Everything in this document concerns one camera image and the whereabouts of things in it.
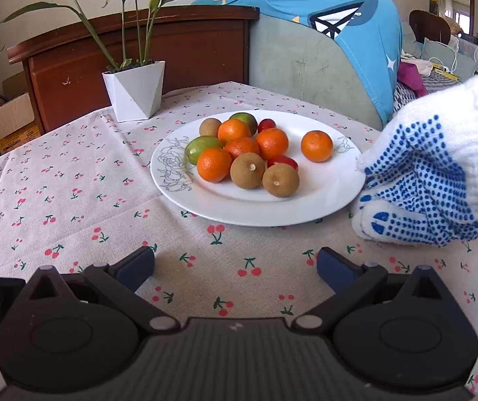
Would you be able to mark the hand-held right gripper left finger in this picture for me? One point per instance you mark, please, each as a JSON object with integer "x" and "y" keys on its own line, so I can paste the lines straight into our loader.
{"x": 136, "y": 268}

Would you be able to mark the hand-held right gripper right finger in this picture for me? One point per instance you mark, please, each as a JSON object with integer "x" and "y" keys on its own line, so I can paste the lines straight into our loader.
{"x": 336, "y": 270}

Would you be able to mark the white plate with line drawing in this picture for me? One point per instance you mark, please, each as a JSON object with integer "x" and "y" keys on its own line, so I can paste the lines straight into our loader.
{"x": 305, "y": 200}

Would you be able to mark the small orange mandarin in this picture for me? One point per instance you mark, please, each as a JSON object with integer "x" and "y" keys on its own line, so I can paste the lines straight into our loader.
{"x": 316, "y": 146}
{"x": 234, "y": 129}
{"x": 242, "y": 148}
{"x": 214, "y": 164}
{"x": 272, "y": 143}

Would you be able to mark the green lime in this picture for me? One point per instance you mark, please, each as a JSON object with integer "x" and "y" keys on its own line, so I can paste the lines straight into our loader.
{"x": 197, "y": 149}

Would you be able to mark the brown round longan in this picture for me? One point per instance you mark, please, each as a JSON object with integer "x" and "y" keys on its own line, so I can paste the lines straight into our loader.
{"x": 210, "y": 127}
{"x": 280, "y": 179}
{"x": 247, "y": 170}

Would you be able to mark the red cherry tomato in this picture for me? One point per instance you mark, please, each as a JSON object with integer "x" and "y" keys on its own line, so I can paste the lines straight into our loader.
{"x": 285, "y": 161}
{"x": 266, "y": 124}

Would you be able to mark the person's right hand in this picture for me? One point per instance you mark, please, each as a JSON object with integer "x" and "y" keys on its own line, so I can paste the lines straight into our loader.
{"x": 431, "y": 175}

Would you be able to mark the cherry print tablecloth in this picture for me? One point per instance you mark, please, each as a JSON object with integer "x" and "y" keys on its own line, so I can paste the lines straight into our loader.
{"x": 96, "y": 200}

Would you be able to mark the red-blushed green jujube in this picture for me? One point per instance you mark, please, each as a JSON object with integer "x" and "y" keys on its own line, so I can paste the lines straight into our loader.
{"x": 247, "y": 118}

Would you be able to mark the potted plant in white pot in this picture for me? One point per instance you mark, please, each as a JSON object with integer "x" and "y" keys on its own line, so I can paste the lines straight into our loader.
{"x": 134, "y": 92}

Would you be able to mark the open cardboard box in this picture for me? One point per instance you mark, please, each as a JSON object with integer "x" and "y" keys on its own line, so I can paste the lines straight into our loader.
{"x": 9, "y": 121}

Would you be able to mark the grey-green sofa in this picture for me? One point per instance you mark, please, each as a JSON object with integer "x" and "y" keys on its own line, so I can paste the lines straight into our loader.
{"x": 297, "y": 71}

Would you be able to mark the magenta cloth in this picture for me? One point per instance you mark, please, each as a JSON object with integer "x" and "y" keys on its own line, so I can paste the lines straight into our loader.
{"x": 410, "y": 77}

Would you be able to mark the dark checked cloth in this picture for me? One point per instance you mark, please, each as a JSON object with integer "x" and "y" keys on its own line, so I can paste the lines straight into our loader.
{"x": 435, "y": 87}

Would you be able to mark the brown wooden cabinet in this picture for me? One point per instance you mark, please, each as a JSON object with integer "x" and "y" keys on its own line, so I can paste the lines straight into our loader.
{"x": 205, "y": 50}

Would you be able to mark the pale green cushion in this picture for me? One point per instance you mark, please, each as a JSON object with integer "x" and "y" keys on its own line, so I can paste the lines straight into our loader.
{"x": 439, "y": 54}

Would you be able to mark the dark wooden chair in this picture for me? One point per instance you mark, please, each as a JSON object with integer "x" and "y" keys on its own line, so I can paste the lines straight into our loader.
{"x": 429, "y": 25}

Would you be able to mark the blue printed blanket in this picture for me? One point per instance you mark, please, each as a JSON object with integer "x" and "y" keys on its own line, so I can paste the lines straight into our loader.
{"x": 285, "y": 4}

